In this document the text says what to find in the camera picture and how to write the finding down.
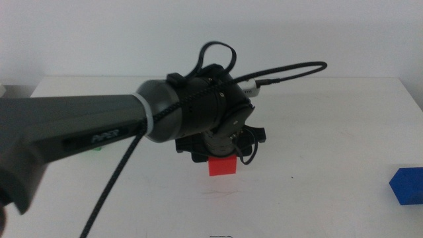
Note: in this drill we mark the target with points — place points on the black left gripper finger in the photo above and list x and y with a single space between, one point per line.
200 158

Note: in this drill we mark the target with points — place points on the red cube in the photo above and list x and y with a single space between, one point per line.
223 167

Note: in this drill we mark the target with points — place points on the green cube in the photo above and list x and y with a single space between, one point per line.
96 148

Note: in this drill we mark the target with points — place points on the blue cube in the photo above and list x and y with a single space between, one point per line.
408 186

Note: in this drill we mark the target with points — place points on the white zip tie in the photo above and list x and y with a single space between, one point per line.
148 112

